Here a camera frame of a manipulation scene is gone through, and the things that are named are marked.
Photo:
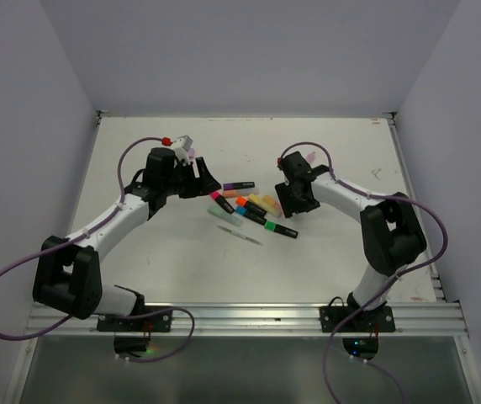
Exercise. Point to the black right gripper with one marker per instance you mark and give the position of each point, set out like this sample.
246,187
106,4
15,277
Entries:
288,204

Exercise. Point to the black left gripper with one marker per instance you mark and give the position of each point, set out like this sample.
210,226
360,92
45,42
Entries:
198,186

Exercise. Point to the pastel peach highlighter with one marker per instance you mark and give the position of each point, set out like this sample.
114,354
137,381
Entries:
269,200

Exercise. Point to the green cap black highlighter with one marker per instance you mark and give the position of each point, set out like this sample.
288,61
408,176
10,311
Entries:
282,230

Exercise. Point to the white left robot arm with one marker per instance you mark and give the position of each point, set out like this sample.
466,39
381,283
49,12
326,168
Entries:
69,278

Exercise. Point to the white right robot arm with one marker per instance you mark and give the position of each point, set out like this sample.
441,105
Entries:
392,238

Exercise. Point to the thin grey pen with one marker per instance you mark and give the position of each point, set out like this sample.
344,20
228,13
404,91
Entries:
239,235

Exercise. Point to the pink cap black highlighter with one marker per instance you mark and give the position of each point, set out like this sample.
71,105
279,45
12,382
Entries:
222,202

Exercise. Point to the purple cap black highlighter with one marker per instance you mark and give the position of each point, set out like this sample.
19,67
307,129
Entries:
238,185

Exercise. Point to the pastel orange highlighter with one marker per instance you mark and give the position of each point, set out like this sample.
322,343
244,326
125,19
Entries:
235,193

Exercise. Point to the pastel yellow highlighter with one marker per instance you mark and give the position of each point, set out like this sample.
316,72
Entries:
257,200

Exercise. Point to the pastel green highlighter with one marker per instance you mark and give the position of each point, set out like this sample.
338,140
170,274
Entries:
221,214

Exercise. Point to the orange cap black highlighter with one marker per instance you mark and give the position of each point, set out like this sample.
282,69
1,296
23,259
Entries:
252,207

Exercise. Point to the blue cap black highlighter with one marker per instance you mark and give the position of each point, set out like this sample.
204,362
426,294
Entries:
250,215

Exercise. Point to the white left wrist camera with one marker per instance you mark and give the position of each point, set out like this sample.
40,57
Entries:
180,147

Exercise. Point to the aluminium front rail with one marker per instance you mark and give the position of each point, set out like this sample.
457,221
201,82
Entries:
416,319

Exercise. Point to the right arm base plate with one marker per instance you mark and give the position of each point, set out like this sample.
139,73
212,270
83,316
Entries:
371,323

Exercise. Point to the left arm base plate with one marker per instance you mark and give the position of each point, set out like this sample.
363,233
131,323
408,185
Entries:
133,337

